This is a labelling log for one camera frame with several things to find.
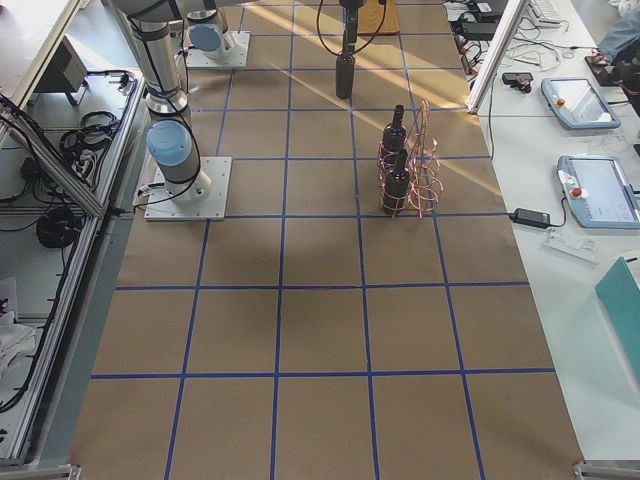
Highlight black power adapter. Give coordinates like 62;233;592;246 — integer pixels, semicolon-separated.
509;208;551;229

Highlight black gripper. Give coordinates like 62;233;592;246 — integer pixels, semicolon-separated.
339;0;363;55

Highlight white cloth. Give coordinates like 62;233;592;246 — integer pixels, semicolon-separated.
0;277;37;381

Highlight teal folder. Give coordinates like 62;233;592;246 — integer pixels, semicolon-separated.
595;255;639;370

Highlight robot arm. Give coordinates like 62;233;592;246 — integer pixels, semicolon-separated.
187;4;236;59
113;1;232;201

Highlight copper wire bottle basket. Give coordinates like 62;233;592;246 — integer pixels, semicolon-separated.
377;100;444;218

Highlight wooden tray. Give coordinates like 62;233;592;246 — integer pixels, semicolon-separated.
358;0;400;36

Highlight teach pendant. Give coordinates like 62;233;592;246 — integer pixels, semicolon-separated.
557;155;639;230
540;78;621;130

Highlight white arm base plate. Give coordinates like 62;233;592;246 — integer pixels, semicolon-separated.
144;157;232;221
186;26;250;70

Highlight teach pendant near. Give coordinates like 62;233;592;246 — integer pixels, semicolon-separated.
557;155;639;230

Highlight teach pendant far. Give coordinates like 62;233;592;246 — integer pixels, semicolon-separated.
540;78;621;130

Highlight black coiled cables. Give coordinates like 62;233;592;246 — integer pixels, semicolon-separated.
35;207;76;250

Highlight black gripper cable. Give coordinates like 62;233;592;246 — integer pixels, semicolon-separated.
317;0;389;59

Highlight dark wine bottle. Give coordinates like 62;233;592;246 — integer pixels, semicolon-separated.
381;104;406;158
335;53;355;100
382;149;410;216

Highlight aluminium frame beam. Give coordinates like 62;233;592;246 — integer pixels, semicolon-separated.
466;0;529;114

